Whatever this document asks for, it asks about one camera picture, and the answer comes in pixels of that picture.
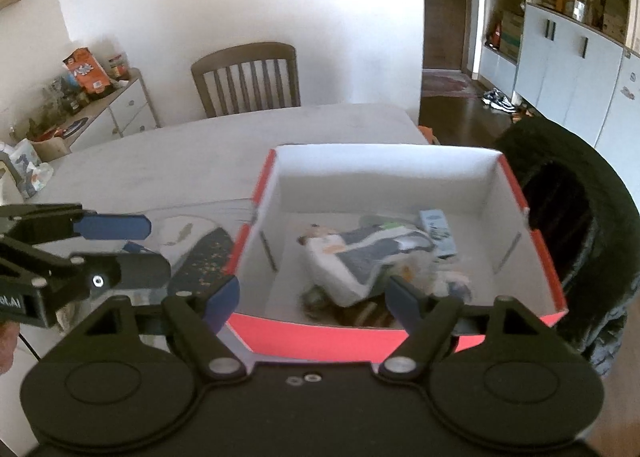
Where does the brown wooden chair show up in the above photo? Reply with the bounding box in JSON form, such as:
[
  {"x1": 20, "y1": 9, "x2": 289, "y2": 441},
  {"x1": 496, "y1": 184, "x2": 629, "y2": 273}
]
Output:
[{"x1": 190, "y1": 42, "x2": 302, "y2": 118}]

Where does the black puffer jacket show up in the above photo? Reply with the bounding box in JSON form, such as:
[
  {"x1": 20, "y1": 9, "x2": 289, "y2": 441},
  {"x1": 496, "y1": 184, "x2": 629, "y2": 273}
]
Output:
[{"x1": 492, "y1": 118, "x2": 640, "y2": 378}]

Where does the white and wood wall cabinet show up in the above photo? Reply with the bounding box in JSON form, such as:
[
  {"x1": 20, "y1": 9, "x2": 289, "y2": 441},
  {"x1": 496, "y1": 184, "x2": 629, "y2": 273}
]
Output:
[{"x1": 475, "y1": 0, "x2": 640, "y2": 148}]

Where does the white desktop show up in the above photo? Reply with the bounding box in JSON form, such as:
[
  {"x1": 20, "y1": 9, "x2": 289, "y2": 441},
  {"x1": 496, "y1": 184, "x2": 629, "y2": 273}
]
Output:
[{"x1": 20, "y1": 104, "x2": 431, "y2": 333}]

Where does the patterned door rug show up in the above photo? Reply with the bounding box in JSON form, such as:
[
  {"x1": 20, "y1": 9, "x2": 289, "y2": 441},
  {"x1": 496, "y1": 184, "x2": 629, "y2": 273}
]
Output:
[{"x1": 422, "y1": 73, "x2": 471, "y2": 98}]

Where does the dark snack packet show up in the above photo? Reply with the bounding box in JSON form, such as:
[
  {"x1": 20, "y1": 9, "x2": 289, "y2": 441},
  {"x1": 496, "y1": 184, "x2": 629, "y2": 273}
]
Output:
[{"x1": 300, "y1": 287, "x2": 396, "y2": 328}]

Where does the orange snack bag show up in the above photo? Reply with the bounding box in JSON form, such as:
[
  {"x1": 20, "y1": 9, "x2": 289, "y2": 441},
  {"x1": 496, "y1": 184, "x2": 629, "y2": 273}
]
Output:
[{"x1": 62, "y1": 48, "x2": 112, "y2": 92}]

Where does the white patterned bag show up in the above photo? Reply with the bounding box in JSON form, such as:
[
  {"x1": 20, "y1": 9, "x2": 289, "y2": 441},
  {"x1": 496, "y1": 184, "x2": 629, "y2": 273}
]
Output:
[{"x1": 7, "y1": 139, "x2": 55, "y2": 200}]

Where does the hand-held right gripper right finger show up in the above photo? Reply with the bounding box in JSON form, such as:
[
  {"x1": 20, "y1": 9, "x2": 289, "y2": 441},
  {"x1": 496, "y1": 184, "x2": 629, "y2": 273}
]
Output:
[{"x1": 378, "y1": 276, "x2": 561, "y2": 383}]

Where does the white side cabinet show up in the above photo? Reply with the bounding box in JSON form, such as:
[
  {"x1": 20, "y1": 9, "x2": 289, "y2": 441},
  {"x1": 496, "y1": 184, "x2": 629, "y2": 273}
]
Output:
[{"x1": 30, "y1": 69, "x2": 162, "y2": 155}]

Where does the red lidded jar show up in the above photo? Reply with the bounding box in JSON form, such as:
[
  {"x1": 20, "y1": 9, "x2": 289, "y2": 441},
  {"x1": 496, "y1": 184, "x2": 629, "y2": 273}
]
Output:
[{"x1": 107, "y1": 54, "x2": 130, "y2": 80}]

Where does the small white blue box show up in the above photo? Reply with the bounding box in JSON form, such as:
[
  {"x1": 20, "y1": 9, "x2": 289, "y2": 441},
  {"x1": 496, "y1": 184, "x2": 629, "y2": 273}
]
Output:
[{"x1": 419, "y1": 208, "x2": 458, "y2": 259}]

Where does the pair of sneakers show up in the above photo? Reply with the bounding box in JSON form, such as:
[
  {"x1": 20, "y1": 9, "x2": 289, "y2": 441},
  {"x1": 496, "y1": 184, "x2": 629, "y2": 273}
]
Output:
[{"x1": 481, "y1": 88, "x2": 518, "y2": 112}]

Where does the dark brown door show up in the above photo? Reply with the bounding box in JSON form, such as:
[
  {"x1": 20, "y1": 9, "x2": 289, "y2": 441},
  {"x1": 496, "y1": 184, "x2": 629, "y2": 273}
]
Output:
[{"x1": 422, "y1": 0, "x2": 476, "y2": 72}]

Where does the red cardboard box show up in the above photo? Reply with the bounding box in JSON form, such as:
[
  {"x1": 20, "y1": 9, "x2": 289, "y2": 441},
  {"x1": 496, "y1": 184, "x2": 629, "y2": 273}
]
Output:
[{"x1": 225, "y1": 144, "x2": 568, "y2": 360}]

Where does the beige hamster toy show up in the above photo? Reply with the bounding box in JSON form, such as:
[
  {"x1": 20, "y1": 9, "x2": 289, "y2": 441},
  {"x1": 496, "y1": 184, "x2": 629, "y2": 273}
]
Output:
[{"x1": 297, "y1": 224, "x2": 341, "y2": 248}]

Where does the person's left hand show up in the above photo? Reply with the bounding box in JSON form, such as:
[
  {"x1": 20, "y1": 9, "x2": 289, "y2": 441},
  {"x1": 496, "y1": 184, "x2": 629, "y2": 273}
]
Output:
[{"x1": 0, "y1": 324, "x2": 18, "y2": 375}]

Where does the grey white plastic bag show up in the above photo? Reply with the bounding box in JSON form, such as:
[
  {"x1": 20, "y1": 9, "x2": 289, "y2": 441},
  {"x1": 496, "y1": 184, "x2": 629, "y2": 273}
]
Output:
[{"x1": 299, "y1": 214, "x2": 441, "y2": 308}]

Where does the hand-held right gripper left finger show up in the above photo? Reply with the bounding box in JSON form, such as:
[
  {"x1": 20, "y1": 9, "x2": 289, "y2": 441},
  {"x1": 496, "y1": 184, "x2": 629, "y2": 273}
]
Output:
[{"x1": 85, "y1": 277, "x2": 249, "y2": 383}]

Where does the brown cardboard carton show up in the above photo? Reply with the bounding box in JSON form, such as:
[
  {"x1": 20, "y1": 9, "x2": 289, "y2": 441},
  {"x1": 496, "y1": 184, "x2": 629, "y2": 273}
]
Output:
[{"x1": 500, "y1": 11, "x2": 525, "y2": 60}]

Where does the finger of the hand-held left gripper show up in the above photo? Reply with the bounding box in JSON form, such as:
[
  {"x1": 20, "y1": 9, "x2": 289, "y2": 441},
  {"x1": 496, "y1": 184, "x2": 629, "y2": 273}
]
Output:
[
  {"x1": 0, "y1": 247, "x2": 172, "y2": 310},
  {"x1": 0, "y1": 203, "x2": 152, "y2": 245}
]

